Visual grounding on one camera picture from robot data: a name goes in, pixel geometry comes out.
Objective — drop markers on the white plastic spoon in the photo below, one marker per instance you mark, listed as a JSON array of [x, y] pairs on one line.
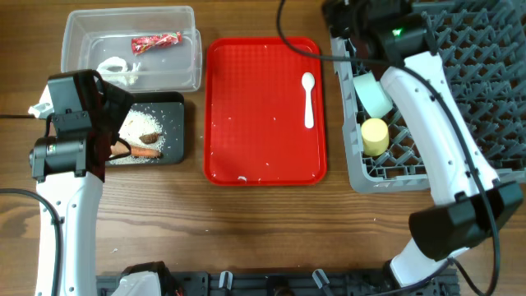
[[308, 83]]

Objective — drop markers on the yellow plastic cup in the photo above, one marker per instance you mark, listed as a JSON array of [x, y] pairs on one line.
[[375, 137]]

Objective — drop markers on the brown food scrap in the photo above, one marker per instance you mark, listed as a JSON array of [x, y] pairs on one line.
[[150, 138]]

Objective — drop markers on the light green bowl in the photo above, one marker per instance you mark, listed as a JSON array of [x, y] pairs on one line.
[[372, 96]]

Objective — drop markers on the orange carrot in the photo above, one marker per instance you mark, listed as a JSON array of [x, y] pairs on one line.
[[135, 151]]

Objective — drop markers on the white cooked rice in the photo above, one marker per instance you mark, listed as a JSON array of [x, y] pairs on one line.
[[136, 124]]

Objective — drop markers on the red snack wrapper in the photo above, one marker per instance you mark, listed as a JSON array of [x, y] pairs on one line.
[[139, 45]]

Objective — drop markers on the white tissue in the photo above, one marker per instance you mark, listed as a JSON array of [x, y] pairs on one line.
[[116, 71]]

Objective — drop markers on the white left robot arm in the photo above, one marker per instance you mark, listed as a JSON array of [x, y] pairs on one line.
[[69, 170]]

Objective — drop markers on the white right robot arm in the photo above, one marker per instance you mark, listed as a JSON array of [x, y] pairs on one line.
[[471, 203]]

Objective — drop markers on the grey dishwasher rack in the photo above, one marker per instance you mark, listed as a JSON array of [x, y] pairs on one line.
[[482, 45]]

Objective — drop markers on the red serving tray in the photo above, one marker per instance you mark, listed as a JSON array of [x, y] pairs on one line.
[[254, 115]]

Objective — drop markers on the black plastic tray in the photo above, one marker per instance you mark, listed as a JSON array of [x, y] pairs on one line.
[[169, 109]]

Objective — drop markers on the clear plastic bin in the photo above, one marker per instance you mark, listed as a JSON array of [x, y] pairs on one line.
[[92, 36]]

